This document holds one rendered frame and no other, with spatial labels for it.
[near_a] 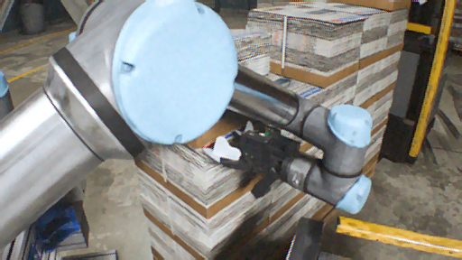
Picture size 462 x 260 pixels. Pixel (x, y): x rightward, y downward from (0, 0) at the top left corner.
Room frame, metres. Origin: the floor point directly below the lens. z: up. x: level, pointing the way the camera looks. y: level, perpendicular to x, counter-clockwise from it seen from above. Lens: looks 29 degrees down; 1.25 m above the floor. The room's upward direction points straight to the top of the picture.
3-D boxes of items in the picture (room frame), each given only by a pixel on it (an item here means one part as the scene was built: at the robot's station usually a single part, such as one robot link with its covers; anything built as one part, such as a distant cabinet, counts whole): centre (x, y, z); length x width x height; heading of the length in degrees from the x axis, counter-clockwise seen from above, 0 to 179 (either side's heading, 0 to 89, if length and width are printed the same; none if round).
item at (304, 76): (1.31, -0.30, 0.86); 0.38 x 0.29 x 0.04; 47
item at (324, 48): (1.32, -0.30, 0.95); 0.38 x 0.29 x 0.23; 47
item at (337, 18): (1.31, -0.32, 1.06); 0.37 x 0.29 x 0.01; 47
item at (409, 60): (2.32, -1.29, 0.40); 0.69 x 0.55 x 0.80; 45
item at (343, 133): (0.51, -0.20, 0.97); 0.11 x 0.08 x 0.11; 35
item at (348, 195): (0.49, -0.21, 0.87); 0.11 x 0.08 x 0.09; 49
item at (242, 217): (1.22, -0.22, 0.42); 1.17 x 0.39 x 0.83; 135
